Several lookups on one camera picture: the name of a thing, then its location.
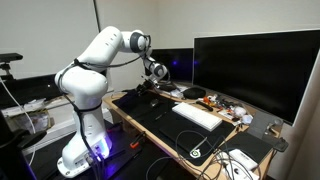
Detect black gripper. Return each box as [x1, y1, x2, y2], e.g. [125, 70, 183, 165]
[133, 80, 156, 99]

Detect large black desk mat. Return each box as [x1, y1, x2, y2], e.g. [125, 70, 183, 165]
[111, 90, 236, 167]

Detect black flat pouch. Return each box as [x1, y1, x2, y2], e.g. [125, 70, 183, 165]
[161, 84, 178, 93]

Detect black pen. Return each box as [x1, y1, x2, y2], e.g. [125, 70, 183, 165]
[153, 111, 168, 122]

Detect white paper stack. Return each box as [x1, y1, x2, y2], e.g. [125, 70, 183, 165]
[156, 83, 189, 100]

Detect small black monitor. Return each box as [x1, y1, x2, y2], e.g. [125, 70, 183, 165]
[146, 48, 194, 83]

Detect black oval case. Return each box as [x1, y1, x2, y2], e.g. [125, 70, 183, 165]
[182, 86, 207, 100]

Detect white keyboard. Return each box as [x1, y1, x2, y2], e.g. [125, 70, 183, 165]
[171, 101, 223, 132]

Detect black remote stick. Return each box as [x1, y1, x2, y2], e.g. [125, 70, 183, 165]
[195, 100, 214, 112]

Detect orange small parts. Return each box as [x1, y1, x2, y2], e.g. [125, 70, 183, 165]
[202, 94, 218, 106]

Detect white red card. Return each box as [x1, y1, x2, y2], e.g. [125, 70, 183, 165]
[218, 109, 236, 121]

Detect clear plastic bag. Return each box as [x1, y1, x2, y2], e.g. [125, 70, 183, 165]
[4, 108, 53, 134]

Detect large black monitor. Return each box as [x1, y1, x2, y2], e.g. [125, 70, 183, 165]
[192, 29, 320, 126]

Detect small black mouse pad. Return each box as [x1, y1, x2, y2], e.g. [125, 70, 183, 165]
[218, 131, 275, 165]

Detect grey monitor stand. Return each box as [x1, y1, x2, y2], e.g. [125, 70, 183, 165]
[247, 109, 284, 140]

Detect white box with black logo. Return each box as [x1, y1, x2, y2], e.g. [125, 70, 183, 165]
[221, 163, 261, 180]

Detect black stand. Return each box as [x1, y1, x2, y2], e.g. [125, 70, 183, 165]
[0, 113, 48, 180]

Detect black power adapter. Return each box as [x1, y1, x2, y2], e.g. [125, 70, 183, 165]
[273, 137, 289, 153]

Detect black clamp with orange handle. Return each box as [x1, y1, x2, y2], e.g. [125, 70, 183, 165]
[129, 131, 148, 150]

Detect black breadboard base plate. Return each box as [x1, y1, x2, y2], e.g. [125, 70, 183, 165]
[24, 119, 198, 180]

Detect white cable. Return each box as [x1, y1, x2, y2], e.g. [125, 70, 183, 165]
[0, 77, 37, 168]

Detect black camera on stand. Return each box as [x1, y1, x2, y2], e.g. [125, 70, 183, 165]
[0, 52, 24, 81]

